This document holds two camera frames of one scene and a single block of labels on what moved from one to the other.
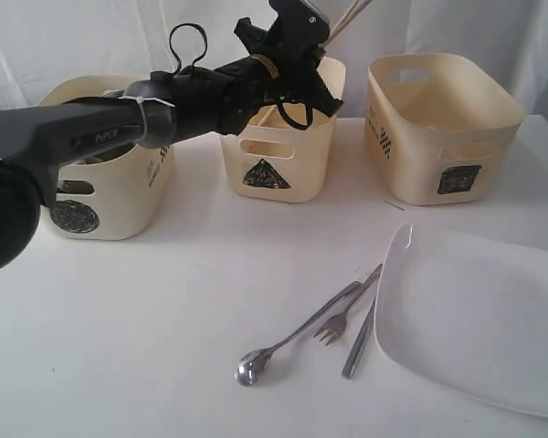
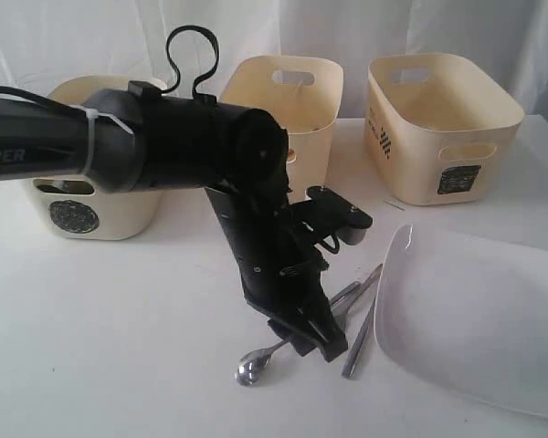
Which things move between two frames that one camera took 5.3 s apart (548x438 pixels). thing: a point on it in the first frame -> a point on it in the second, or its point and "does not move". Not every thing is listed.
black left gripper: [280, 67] -> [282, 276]
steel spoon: [253, 363] does not move
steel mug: [74, 188] does not move
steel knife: [357, 343] does not move
